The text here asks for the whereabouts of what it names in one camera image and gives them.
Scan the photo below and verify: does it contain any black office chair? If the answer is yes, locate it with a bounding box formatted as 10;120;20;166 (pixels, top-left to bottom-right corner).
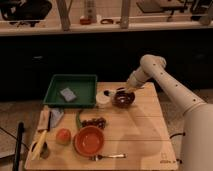
0;0;52;27

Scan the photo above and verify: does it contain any folded grey cloth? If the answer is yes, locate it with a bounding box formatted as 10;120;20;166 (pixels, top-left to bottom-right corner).
50;108;64;128

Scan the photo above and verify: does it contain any green vegetable toy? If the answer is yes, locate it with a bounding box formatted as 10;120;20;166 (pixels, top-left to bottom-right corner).
76;109;83;130

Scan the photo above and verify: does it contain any black pole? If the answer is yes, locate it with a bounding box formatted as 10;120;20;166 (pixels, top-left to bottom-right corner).
12;122;24;171

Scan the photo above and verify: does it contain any orange tomato toy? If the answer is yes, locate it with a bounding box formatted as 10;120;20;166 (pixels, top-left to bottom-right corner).
56;128;71;145

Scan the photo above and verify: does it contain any purple bowl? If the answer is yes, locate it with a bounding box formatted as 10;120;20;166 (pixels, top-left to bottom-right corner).
113;91;135;108

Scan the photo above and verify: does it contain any green plastic tray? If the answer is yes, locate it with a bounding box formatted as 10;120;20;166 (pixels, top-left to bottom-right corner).
43;74;97;108

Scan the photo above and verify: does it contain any silver fork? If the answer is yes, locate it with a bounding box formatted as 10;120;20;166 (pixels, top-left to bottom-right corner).
89;154;127;161

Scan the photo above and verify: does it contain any orange bowl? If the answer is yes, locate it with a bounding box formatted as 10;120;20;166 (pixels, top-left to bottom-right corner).
74;126;105;157

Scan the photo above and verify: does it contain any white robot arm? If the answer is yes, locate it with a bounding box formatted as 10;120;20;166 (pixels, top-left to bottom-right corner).
125;54;213;171

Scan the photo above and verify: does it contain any grey blue sponge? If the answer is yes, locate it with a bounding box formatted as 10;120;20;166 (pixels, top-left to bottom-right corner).
60;88;76;102

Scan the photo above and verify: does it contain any bunch of dark grapes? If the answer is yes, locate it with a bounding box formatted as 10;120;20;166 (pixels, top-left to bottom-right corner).
82;117;106;129

